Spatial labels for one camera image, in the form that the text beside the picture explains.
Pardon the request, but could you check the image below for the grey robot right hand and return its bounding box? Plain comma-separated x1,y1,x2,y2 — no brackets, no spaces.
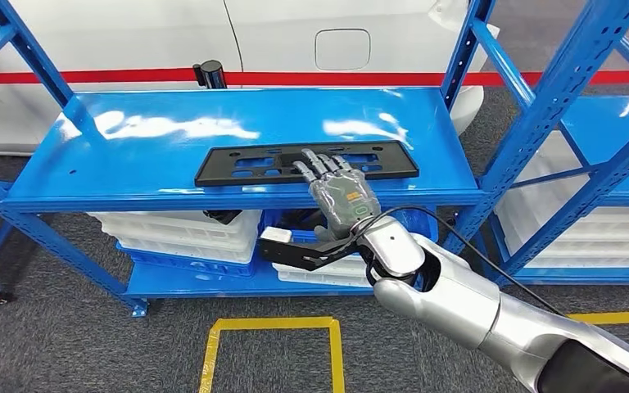
292,147,384,243

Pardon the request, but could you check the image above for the black plastic panel part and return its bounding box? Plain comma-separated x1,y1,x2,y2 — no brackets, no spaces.
193,139,420,188

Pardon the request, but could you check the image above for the black car part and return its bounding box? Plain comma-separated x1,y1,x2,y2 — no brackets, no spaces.
278,210,321,232
203,208,243,226

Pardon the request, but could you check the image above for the blue metal shelf rack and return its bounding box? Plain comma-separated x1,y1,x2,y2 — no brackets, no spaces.
487,32,629,287
0,0,629,319

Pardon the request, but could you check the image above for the blue plastic crate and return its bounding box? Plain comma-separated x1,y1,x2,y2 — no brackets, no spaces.
260,208,439,245

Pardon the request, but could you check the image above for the yellow floor tape square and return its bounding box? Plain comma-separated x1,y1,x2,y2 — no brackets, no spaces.
566,309,629,326
198,316,346,393

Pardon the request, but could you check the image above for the white car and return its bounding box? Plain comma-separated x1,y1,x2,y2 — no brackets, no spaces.
0,0,501,156

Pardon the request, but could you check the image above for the black camera bracket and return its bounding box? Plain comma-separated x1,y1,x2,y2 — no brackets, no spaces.
258,237,373,273

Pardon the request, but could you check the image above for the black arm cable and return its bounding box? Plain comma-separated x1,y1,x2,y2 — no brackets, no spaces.
349,205,571,318

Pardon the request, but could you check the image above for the black barrier post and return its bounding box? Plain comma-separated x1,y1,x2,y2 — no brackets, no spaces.
193,59,228,91

